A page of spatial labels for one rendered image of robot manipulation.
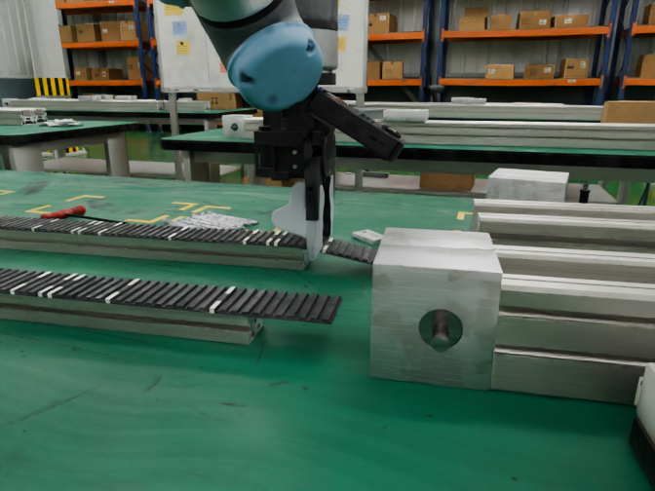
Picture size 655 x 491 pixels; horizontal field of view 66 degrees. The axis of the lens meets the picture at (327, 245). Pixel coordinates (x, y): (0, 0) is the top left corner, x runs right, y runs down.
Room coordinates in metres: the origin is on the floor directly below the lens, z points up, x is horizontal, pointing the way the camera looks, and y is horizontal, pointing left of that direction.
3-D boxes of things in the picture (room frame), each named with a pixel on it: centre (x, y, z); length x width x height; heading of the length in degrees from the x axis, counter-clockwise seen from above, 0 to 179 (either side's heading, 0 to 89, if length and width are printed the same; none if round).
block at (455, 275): (0.37, -0.08, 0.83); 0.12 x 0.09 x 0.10; 168
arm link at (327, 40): (0.60, 0.03, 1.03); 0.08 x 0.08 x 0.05
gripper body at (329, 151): (0.60, 0.03, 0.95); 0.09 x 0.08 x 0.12; 78
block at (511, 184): (0.71, -0.28, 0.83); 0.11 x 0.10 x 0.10; 153
